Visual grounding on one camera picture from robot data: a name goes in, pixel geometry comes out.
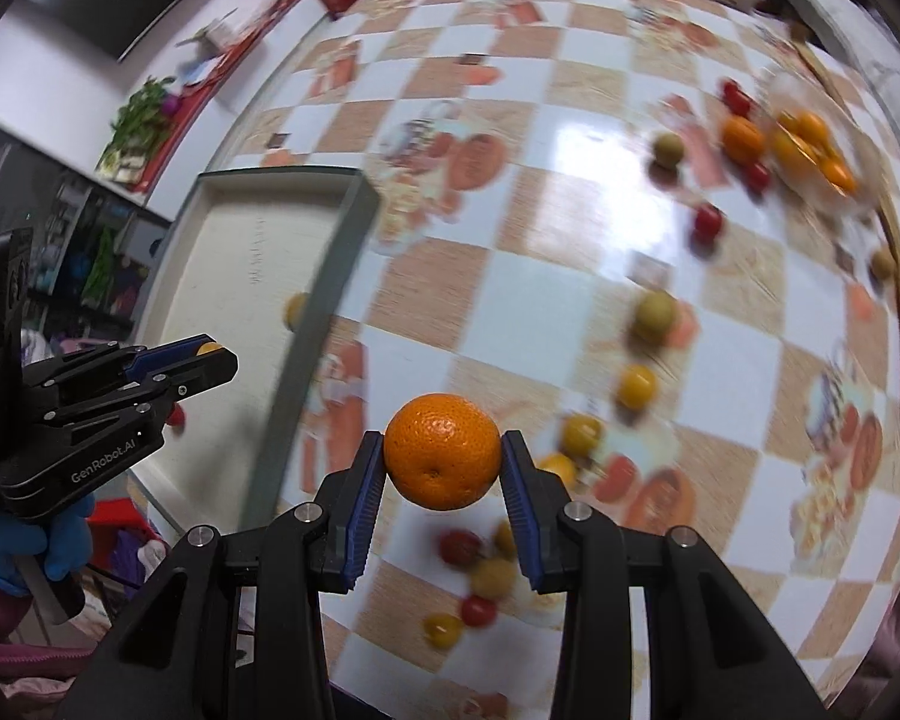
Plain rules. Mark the glass fruit bowl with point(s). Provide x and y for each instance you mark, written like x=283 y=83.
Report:
x=815 y=147

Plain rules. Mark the white shallow tray box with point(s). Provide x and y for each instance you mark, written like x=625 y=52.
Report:
x=258 y=260

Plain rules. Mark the orange mandarin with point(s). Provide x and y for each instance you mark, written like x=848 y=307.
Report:
x=442 y=452
x=742 y=141

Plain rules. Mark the yellow cherry tomato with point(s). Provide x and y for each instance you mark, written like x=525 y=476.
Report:
x=207 y=348
x=636 y=388
x=581 y=435

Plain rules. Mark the green kiwi fruit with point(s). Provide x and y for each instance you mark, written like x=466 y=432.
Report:
x=668 y=151
x=654 y=316

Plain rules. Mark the orange mandarin by bowl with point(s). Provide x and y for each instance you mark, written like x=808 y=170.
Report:
x=742 y=141

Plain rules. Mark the red cherry tomato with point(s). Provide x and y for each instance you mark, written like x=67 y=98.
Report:
x=708 y=223
x=177 y=418

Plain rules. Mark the green potted plant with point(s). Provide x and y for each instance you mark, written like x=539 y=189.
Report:
x=139 y=129

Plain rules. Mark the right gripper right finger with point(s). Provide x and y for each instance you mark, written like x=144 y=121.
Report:
x=712 y=652

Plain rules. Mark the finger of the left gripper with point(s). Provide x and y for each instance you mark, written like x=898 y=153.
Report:
x=223 y=362
x=176 y=360

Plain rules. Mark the blue gloved hand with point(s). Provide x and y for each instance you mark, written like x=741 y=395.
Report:
x=66 y=544

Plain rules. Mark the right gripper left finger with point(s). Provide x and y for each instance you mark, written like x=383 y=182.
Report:
x=229 y=626

